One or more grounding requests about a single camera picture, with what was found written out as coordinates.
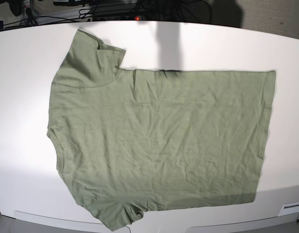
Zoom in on green T-shirt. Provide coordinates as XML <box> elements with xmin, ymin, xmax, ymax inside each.
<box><xmin>47</xmin><ymin>30</ymin><xmax>276</xmax><ymax>231</ymax></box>

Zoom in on black power strip red light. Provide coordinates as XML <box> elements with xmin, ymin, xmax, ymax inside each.
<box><xmin>92</xmin><ymin>15</ymin><xmax>146</xmax><ymax>21</ymax></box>

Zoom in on black cable bundle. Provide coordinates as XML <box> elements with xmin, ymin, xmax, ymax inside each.
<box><xmin>18</xmin><ymin>7</ymin><xmax>94</xmax><ymax>26</ymax></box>

